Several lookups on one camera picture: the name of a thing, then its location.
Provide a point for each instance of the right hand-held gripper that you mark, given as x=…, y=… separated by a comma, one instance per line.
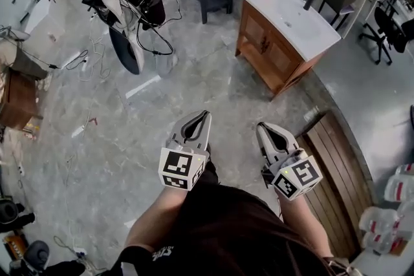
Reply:
x=299, y=176

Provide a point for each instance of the person's right forearm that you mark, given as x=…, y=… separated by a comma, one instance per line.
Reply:
x=302, y=223

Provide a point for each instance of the person's black shirt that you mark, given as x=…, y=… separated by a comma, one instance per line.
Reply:
x=233, y=229

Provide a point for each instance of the dark wooden side cabinet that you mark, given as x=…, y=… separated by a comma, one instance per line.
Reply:
x=17, y=100

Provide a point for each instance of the white power strip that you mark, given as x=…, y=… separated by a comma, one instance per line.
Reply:
x=80, y=252

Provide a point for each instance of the black office chair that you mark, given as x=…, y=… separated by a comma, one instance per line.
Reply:
x=386, y=26

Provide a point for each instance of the white sink basin top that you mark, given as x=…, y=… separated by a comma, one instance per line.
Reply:
x=291, y=14

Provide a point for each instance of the wooden sink cabinet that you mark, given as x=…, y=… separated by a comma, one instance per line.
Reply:
x=275, y=74

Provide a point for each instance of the brown wooden slat panel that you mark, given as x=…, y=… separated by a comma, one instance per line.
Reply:
x=330, y=177

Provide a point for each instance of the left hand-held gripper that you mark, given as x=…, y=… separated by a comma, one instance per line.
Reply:
x=174, y=165

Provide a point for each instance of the black faucet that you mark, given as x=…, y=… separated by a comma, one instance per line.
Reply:
x=309, y=1

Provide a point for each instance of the person's left forearm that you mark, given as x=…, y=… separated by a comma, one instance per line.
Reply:
x=155, y=216

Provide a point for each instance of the wooden cabinet door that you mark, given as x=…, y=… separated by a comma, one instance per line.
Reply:
x=254, y=29
x=281, y=56

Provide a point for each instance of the pack of clear water bottles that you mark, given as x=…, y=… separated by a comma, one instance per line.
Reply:
x=388, y=219

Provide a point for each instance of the white box table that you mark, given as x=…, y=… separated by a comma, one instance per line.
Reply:
x=45, y=17

